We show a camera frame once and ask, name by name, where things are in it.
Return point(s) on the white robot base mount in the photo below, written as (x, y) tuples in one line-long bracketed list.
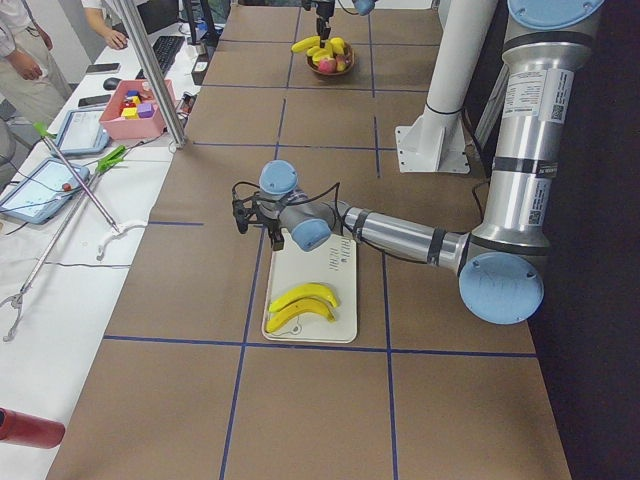
[(435, 142)]

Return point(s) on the black computer mouse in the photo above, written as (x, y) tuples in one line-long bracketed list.
[(111, 83)]

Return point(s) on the black smartphone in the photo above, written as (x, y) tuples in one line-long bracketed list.
[(103, 68)]

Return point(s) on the black keyboard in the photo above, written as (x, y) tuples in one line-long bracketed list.
[(166, 48)]

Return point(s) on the red bottle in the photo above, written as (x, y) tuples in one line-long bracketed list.
[(22, 429)]

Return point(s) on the aluminium frame post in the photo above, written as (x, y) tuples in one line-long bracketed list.
[(134, 26)]

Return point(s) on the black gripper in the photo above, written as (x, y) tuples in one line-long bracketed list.
[(274, 231), (324, 12)]

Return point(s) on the white bear plate tray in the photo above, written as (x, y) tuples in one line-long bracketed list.
[(333, 265)]

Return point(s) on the blue cased tablet far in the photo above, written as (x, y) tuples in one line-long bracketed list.
[(81, 132)]

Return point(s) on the pink bin of blocks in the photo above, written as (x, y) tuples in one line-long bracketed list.
[(132, 112)]

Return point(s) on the blue cased tablet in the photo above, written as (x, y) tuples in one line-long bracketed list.
[(81, 132), (42, 193)]

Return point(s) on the blue cased tablet near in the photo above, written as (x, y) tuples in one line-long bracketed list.
[(42, 193)]

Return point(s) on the brown wicker basket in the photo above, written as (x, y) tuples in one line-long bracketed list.
[(344, 63)]

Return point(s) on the yellow banana basket front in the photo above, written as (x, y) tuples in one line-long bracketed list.
[(304, 291)]

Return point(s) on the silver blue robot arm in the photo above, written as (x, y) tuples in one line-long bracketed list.
[(361, 7), (499, 264)]

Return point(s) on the pink apple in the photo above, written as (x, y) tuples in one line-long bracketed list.
[(327, 66)]

